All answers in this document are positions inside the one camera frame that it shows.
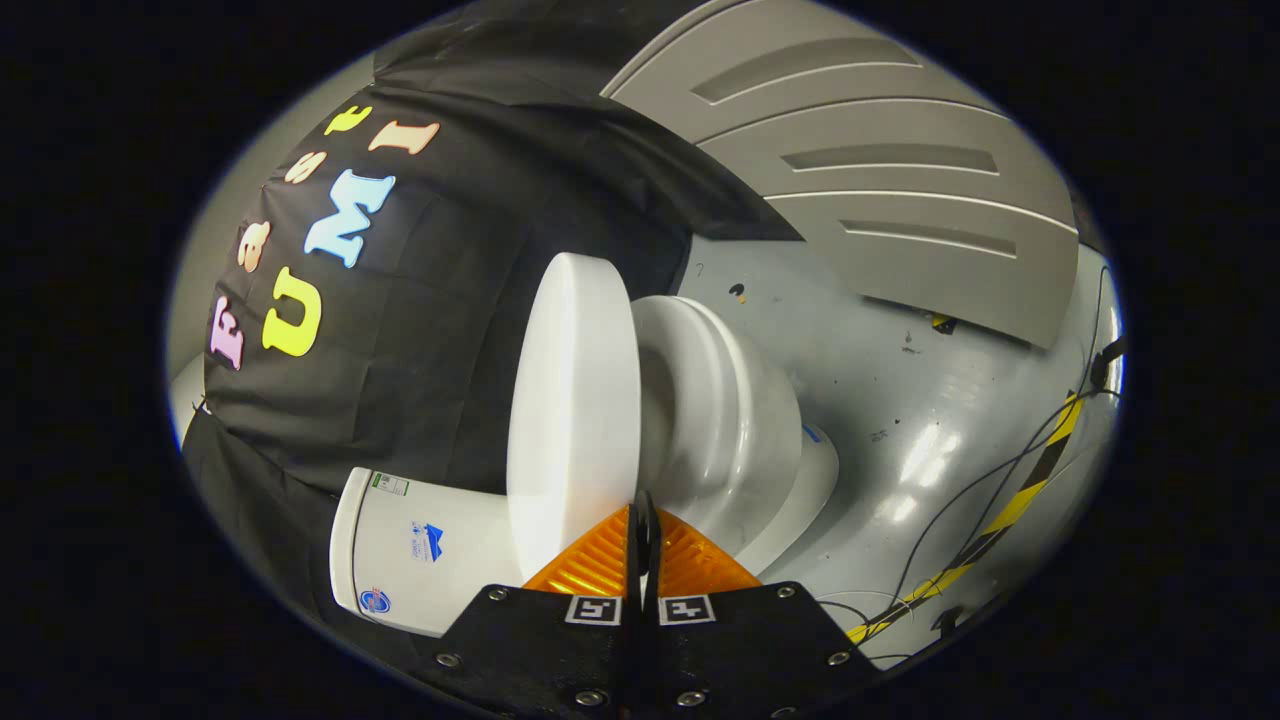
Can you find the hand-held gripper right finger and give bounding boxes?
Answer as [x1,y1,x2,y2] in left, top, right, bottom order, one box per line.
[638,490,881,720]

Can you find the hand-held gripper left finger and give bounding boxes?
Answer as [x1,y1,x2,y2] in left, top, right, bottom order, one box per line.
[430,503,641,720]

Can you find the white toilet lid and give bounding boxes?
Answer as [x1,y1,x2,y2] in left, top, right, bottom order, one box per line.
[507,252,642,579]

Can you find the white ceramic toilet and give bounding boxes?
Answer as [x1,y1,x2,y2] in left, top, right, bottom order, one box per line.
[330,295,841,638]

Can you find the yellow black hazard tape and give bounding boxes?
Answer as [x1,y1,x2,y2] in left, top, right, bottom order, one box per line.
[845,390,1086,646]

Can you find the black backdrop cloth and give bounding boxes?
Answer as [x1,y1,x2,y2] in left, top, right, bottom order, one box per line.
[180,0,801,661]

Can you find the white drawer cabinet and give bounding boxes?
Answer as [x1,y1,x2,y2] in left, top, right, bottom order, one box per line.
[600,0,1081,351]

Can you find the thin black floor cables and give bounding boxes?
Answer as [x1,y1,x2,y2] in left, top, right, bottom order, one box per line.
[810,265,1129,663]

